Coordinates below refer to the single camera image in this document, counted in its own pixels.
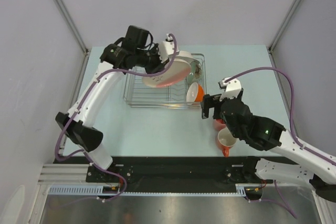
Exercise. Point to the aluminium frame post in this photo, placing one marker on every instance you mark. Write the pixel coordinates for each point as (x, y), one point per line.
(71, 25)
(284, 24)

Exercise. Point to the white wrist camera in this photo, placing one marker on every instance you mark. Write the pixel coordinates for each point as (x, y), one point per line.
(167, 48)
(231, 88)

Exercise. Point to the white slotted cable duct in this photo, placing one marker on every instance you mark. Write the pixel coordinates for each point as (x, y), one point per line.
(82, 190)

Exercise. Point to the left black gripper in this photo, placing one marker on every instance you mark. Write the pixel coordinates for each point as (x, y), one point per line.
(159, 66)

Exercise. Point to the pink beige leaf plate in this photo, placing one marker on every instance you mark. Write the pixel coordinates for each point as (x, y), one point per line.
(175, 73)

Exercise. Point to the white bowl orange outside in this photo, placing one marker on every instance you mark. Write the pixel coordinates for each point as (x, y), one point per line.
(195, 93)

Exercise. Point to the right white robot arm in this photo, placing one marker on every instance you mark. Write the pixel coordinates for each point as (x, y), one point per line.
(311, 167)

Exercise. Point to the green ceramic bowl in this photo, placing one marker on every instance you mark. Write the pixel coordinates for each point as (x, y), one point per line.
(195, 73)

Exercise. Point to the orange mug white inside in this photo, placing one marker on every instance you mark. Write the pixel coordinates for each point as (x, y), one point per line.
(225, 141)

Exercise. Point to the right aluminium frame post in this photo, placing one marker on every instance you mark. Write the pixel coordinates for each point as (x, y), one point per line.
(284, 24)

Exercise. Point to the coral pink cup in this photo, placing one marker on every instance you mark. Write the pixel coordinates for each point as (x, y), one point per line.
(218, 125)

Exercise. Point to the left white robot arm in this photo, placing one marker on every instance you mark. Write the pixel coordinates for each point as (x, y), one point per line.
(135, 49)

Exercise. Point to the white scalloped plate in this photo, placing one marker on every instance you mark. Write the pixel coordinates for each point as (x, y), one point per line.
(187, 56)

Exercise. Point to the left aluminium frame post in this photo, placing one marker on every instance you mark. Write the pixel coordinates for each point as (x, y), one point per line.
(71, 25)

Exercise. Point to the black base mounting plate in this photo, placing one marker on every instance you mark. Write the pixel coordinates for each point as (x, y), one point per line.
(187, 174)

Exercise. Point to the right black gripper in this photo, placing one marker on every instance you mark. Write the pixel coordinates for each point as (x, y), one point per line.
(209, 102)

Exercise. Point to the metal wire dish rack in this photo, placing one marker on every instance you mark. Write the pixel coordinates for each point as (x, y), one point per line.
(138, 95)

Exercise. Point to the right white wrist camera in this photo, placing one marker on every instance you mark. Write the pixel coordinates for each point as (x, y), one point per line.
(231, 88)

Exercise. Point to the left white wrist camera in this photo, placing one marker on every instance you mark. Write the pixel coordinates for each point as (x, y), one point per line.
(167, 48)

